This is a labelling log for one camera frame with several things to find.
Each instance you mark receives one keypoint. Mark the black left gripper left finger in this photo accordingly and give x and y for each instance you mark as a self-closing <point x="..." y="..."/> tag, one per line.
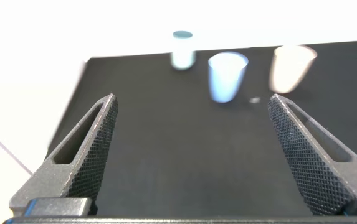
<point x="84" y="161"/>

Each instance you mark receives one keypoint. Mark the blue plastic cup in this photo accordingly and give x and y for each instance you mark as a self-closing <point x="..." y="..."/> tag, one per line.
<point x="226" y="77"/>

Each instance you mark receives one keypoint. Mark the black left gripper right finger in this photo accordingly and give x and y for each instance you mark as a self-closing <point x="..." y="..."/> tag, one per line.
<point x="309" y="155"/>

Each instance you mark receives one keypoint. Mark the teal plastic cup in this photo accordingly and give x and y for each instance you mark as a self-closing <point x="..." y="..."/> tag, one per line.
<point x="182" y="56"/>

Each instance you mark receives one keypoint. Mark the small grey scrap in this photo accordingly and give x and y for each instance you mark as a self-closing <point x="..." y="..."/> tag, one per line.
<point x="255" y="100"/>

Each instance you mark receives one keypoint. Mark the cream plastic cup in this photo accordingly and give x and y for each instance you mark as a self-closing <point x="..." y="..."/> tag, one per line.
<point x="288" y="70"/>

